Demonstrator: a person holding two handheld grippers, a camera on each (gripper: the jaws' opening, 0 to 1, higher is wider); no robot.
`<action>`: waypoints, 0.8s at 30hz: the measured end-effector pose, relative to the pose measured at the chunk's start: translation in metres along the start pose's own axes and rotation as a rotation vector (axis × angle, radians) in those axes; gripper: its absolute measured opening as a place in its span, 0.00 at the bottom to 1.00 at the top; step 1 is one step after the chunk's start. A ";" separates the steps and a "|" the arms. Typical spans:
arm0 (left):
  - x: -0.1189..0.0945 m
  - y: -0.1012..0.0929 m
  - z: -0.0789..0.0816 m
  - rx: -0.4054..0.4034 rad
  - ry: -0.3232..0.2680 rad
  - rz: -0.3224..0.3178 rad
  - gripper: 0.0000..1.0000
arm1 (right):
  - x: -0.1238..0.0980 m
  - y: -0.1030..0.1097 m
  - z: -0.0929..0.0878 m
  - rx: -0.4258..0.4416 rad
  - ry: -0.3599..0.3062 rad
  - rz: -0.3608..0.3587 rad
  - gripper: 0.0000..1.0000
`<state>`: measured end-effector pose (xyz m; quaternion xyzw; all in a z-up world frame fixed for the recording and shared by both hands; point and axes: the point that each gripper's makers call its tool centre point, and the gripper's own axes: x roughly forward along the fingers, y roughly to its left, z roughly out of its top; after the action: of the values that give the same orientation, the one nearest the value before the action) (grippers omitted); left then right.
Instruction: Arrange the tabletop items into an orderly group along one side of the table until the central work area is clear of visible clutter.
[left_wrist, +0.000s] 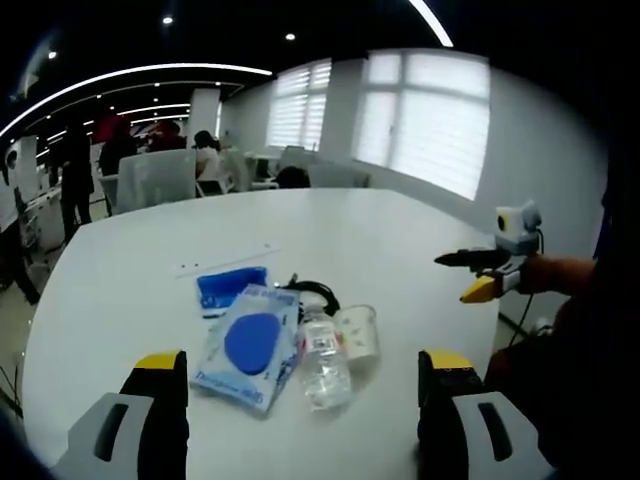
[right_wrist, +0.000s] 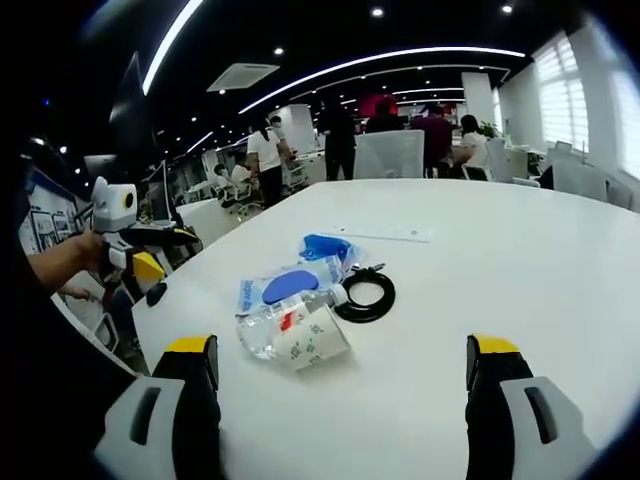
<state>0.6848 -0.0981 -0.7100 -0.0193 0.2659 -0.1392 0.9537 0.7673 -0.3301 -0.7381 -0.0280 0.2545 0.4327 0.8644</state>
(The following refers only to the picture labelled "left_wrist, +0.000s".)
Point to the small blue tissue pack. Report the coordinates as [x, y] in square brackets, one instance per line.
[225, 290]

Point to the window with white blinds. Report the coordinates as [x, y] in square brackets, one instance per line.
[424, 120]
[299, 105]

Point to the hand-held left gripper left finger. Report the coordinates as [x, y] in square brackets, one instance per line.
[125, 420]

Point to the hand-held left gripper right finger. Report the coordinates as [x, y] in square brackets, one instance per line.
[465, 420]

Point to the large wet wipes pack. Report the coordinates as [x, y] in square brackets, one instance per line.
[247, 345]

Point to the white paper cup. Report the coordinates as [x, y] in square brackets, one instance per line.
[357, 332]

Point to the white table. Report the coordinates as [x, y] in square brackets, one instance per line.
[280, 310]

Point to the white desk partition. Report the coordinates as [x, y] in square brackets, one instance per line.
[335, 175]

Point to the white office chair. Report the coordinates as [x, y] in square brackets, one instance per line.
[155, 177]

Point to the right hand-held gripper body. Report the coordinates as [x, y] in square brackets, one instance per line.
[517, 225]

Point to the clear plastic water bottle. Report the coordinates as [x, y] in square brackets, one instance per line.
[325, 365]

